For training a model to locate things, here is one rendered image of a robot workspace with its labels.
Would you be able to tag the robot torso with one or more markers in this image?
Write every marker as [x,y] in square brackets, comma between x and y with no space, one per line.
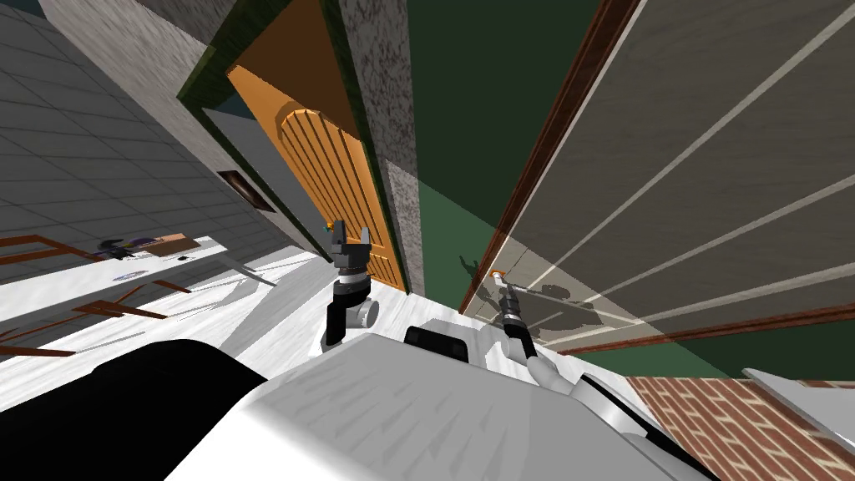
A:
[414,421]

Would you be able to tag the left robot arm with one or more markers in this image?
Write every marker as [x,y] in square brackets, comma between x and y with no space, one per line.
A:
[133,414]

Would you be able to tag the white table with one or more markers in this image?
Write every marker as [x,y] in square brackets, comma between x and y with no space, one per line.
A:
[60,280]

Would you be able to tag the grey panelled door leaf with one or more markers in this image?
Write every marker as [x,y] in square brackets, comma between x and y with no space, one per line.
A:
[695,174]

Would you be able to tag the orange wooden door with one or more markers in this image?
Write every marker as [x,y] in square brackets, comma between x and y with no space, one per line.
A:
[334,174]

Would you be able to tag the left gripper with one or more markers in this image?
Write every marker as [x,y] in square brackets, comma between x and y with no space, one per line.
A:
[351,256]

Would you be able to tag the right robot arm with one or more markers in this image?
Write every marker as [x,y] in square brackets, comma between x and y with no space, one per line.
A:
[518,325]

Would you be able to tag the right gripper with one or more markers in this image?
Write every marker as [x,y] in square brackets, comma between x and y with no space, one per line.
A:
[505,291]

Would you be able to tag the dark brown wall picture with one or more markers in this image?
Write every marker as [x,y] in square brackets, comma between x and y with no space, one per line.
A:
[246,191]

